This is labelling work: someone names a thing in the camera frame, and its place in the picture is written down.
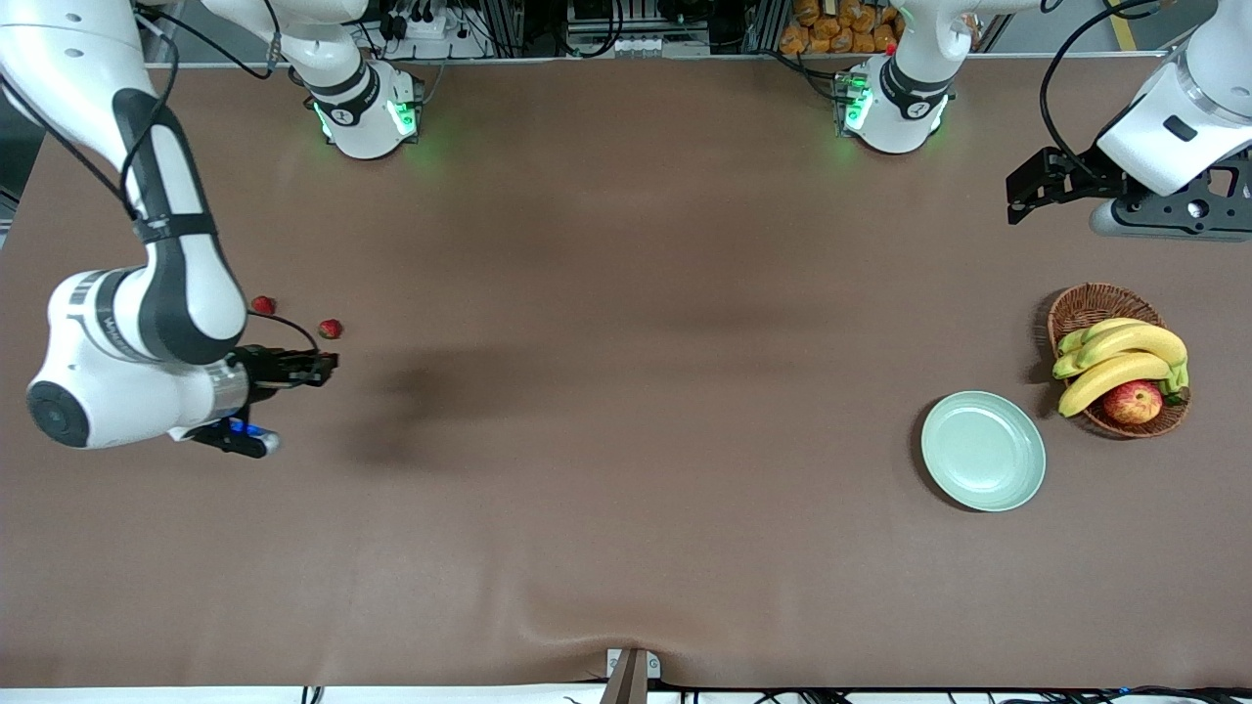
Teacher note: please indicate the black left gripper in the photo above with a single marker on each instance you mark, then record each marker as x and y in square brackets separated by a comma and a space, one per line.
[1084, 178]

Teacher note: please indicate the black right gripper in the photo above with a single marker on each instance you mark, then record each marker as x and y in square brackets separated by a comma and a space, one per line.
[262, 370]

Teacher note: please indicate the red strawberry green leaves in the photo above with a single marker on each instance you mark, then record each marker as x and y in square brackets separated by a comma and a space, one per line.
[263, 305]
[331, 329]

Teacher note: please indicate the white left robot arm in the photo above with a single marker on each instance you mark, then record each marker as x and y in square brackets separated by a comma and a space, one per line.
[900, 98]

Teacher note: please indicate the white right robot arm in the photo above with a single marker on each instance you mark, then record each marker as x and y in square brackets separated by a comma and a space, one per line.
[186, 293]

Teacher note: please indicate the light green round plate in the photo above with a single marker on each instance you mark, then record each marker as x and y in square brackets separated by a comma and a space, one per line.
[983, 452]

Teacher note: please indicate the brown wicker basket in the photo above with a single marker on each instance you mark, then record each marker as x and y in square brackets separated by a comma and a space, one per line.
[1091, 303]

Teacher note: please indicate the yellow banana bunch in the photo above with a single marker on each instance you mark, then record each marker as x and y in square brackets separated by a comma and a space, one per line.
[1125, 357]

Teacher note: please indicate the red yellow apple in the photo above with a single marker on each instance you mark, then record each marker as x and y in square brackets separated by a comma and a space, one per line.
[1133, 403]

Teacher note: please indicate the pile of orange buns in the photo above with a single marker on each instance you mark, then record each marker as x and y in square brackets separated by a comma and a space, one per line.
[831, 29]

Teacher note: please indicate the brown table mat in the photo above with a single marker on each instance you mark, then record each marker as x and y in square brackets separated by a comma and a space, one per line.
[626, 391]

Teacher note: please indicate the white power strip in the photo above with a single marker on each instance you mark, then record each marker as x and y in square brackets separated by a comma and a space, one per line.
[430, 27]

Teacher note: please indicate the aluminium equipment rack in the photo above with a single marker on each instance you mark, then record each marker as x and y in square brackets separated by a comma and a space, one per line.
[504, 24]

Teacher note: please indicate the grey table clamp bracket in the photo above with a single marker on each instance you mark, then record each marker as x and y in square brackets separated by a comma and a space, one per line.
[631, 675]

